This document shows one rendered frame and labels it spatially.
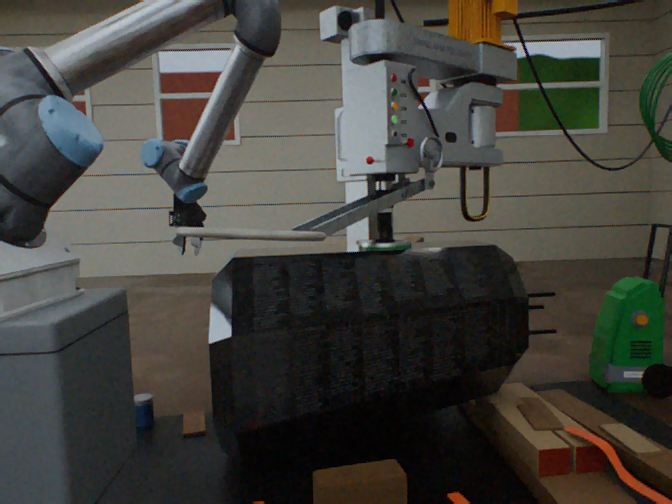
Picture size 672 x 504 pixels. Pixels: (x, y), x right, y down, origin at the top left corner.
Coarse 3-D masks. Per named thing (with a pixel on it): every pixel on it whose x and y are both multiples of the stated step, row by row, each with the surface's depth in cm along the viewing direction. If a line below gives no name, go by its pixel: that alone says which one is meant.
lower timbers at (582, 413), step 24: (576, 408) 248; (600, 432) 223; (504, 456) 215; (624, 456) 208; (648, 456) 202; (528, 480) 193; (552, 480) 185; (576, 480) 184; (600, 480) 184; (648, 480) 196
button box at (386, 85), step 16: (384, 80) 203; (400, 80) 208; (384, 96) 204; (400, 96) 208; (384, 112) 205; (400, 112) 209; (384, 128) 205; (400, 128) 209; (384, 144) 206; (400, 144) 210
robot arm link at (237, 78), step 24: (240, 0) 135; (264, 0) 135; (240, 24) 137; (264, 24) 136; (240, 48) 140; (264, 48) 139; (240, 72) 143; (216, 96) 149; (240, 96) 148; (216, 120) 152; (192, 144) 158; (216, 144) 157; (168, 168) 166; (192, 168) 161; (192, 192) 165
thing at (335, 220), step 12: (408, 180) 241; (420, 180) 230; (432, 180) 229; (396, 192) 220; (408, 192) 225; (420, 192) 230; (348, 204) 217; (360, 204) 222; (372, 204) 211; (384, 204) 215; (324, 216) 209; (336, 216) 200; (348, 216) 202; (360, 216) 206; (300, 228) 201; (312, 228) 191; (324, 228) 194; (336, 228) 198
